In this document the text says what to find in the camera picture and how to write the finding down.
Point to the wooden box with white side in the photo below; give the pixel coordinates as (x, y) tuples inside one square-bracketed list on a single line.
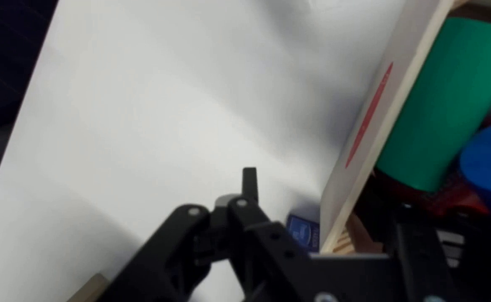
[(400, 63)]

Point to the red object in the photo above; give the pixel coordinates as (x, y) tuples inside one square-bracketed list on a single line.
[(459, 201)]

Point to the blue cylinder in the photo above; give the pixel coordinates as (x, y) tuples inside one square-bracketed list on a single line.
[(490, 167)]

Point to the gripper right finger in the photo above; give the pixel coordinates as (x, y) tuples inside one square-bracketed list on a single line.
[(421, 260)]

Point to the small blue card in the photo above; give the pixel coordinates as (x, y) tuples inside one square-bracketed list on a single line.
[(305, 231)]

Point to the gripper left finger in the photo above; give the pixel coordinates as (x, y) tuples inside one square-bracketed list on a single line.
[(245, 235)]

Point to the wooden block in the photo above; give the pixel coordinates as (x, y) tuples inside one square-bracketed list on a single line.
[(89, 289)]

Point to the green cylinder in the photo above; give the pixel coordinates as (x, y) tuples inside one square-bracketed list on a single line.
[(442, 109)]

